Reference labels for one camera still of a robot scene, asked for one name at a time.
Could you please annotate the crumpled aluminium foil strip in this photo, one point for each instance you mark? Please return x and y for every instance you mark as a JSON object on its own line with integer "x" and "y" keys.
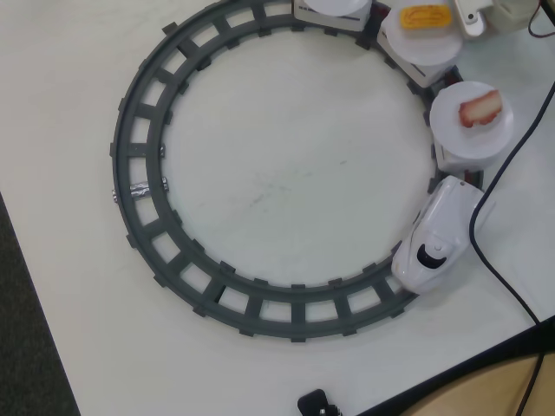
{"x": 139, "y": 190}

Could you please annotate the white Shinkansen toy locomotive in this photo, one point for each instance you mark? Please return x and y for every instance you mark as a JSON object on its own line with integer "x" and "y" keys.
{"x": 438, "y": 234}

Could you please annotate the white toy train carriage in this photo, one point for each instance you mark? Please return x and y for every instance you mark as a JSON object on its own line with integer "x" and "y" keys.
{"x": 464, "y": 162}
{"x": 321, "y": 21}
{"x": 416, "y": 71}

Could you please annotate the yellow egg sushi toy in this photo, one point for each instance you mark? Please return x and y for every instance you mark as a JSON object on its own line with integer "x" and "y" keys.
{"x": 425, "y": 18}

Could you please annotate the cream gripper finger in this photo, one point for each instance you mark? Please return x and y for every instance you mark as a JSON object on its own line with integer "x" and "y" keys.
{"x": 513, "y": 15}
{"x": 470, "y": 17}

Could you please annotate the black plug adapter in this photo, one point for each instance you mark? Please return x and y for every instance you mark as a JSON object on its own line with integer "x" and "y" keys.
{"x": 314, "y": 403}

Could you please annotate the red and white sushi toy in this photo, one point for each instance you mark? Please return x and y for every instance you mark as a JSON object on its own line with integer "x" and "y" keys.
{"x": 479, "y": 110}

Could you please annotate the white round plate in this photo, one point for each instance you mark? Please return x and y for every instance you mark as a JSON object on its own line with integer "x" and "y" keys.
{"x": 422, "y": 45}
{"x": 468, "y": 134}
{"x": 336, "y": 6}

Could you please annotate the grey circular toy train track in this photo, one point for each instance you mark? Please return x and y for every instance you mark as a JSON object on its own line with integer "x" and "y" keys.
{"x": 143, "y": 143}

